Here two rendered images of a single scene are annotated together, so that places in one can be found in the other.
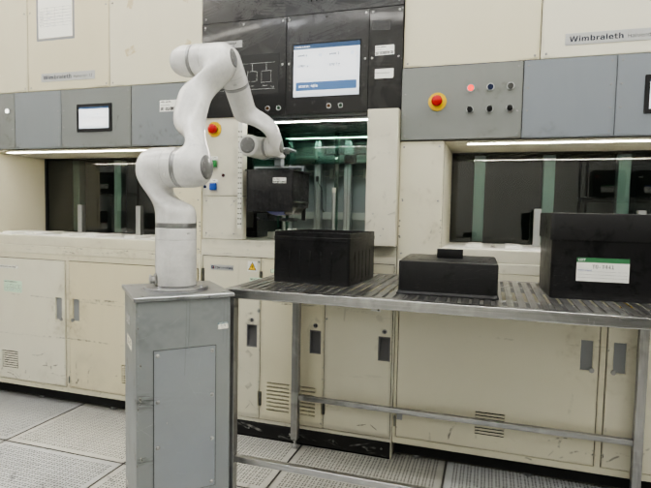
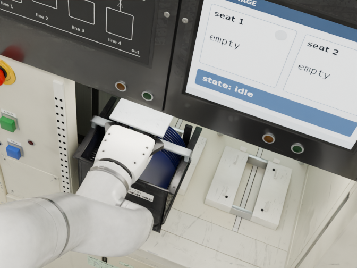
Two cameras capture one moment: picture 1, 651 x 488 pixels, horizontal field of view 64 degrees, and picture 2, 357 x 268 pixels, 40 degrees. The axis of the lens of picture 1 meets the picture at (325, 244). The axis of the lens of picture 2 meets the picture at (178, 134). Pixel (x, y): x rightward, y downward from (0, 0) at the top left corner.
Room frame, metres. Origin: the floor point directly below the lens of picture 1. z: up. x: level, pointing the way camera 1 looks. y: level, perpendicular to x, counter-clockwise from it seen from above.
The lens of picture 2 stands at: (1.61, 0.21, 2.05)
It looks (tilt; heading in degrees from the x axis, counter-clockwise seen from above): 50 degrees down; 353
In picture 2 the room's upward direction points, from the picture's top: 11 degrees clockwise
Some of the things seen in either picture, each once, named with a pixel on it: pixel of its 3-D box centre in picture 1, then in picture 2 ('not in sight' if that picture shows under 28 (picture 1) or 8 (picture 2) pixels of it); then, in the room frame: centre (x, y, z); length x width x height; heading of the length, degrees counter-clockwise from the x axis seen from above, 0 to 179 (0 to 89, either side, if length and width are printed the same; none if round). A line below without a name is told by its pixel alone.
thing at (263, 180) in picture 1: (278, 185); (138, 157); (2.31, 0.21, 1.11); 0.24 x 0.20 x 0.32; 73
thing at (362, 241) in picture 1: (325, 255); not in sight; (1.84, 0.00, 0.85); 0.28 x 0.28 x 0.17; 67
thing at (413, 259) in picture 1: (449, 269); not in sight; (1.65, -0.40, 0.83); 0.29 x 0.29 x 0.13; 74
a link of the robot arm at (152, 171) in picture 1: (167, 187); not in sight; (1.57, 0.48, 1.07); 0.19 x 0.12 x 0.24; 72
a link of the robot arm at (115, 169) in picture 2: not in sight; (109, 178); (2.15, 0.26, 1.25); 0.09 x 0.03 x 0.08; 72
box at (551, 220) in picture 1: (592, 254); not in sight; (1.62, -0.84, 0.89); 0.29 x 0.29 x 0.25; 74
